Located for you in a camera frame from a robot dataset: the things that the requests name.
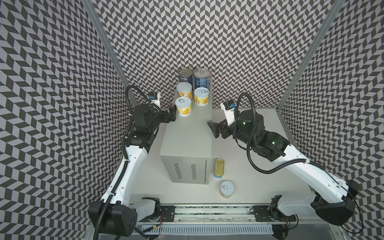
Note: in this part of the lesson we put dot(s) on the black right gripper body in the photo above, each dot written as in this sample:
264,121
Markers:
223,129

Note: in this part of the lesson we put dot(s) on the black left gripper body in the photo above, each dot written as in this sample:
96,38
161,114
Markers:
164,117

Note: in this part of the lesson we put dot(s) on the white lid can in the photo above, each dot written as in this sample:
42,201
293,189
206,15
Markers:
184,89
201,96
184,106
227,189

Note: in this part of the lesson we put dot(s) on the tomato can dark label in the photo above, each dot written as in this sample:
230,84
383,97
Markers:
186,76

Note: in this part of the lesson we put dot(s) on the blue label tin can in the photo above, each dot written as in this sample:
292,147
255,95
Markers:
202,78

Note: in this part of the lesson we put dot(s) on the white lid can front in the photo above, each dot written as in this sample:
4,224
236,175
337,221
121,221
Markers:
227,189

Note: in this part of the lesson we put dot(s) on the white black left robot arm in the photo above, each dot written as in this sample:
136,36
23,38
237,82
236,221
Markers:
114,214

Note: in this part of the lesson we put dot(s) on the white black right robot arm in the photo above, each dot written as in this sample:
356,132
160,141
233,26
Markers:
333,199

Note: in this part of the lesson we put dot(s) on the gold rectangular sardine tin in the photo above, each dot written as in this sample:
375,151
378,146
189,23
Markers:
219,168

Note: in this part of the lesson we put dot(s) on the grey metal cabinet box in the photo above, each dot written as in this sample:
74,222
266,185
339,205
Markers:
186,150

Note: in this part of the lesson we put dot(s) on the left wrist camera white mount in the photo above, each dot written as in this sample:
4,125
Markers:
155,98

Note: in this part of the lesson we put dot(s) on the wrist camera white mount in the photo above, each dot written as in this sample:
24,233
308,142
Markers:
229,110
155,98

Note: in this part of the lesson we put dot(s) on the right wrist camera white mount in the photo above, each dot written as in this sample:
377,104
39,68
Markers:
229,110

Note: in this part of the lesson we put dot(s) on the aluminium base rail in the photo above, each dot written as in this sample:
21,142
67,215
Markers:
233,220

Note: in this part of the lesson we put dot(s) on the left aluminium corner post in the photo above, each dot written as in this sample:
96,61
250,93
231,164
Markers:
96,21

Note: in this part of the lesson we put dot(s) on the aluminium corner post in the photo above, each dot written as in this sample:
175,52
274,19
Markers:
321,34
96,21

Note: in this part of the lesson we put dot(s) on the right aluminium corner post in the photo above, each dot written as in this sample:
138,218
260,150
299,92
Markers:
321,34

